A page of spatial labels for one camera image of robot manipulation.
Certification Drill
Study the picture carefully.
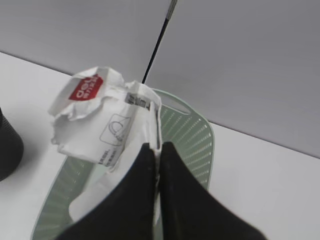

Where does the white waste paper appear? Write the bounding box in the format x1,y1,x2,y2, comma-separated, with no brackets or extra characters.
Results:
48,67,162,221

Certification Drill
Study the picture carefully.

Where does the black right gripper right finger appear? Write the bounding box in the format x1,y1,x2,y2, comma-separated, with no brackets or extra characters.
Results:
159,142,266,240

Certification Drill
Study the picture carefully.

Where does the black mesh pen holder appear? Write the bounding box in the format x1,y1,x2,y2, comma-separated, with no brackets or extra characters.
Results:
0,110,24,181

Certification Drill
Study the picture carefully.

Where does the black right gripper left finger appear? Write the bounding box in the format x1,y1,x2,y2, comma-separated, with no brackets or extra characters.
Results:
57,143,156,240

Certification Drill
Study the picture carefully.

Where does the pale green woven plastic basket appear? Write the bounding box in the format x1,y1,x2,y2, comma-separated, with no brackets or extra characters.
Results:
31,89,215,240

